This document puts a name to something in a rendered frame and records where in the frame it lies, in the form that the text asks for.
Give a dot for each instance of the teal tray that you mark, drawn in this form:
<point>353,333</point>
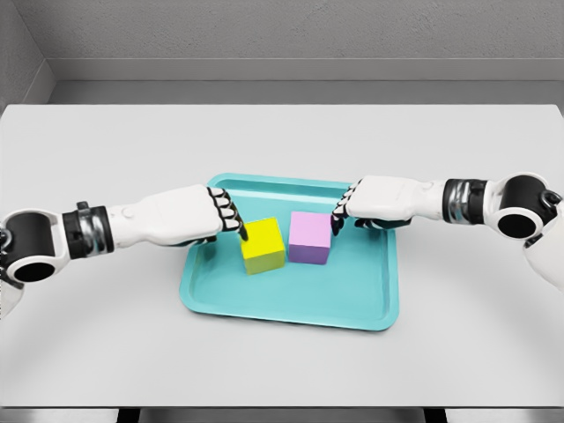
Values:
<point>291,295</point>

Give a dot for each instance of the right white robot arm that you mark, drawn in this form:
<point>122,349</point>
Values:
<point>493,207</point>

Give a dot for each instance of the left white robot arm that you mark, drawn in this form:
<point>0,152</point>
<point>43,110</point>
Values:
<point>79,238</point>

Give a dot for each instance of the pink cube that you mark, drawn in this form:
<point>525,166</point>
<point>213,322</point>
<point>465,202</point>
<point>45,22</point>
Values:
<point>309,238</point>

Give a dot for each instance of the yellow cube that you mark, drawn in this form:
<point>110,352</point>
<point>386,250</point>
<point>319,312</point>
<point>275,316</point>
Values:
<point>263,245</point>

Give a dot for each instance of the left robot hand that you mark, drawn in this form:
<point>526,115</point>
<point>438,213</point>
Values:
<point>189,213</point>

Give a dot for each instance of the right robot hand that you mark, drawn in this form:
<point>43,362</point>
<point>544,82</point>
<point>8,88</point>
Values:
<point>383,200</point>

